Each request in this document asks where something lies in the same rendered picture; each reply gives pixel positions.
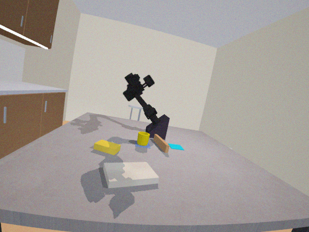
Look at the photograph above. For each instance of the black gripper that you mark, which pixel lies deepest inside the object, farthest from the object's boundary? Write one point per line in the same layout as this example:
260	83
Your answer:
138	88

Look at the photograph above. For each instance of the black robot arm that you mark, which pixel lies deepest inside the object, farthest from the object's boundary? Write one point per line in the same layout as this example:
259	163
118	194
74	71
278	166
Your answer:
149	111

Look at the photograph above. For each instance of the white flat rectangular slab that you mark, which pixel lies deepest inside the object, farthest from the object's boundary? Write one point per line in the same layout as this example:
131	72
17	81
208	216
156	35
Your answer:
129	174

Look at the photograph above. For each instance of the yellow rectangular block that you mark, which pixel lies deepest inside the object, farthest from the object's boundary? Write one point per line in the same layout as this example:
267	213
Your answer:
108	147

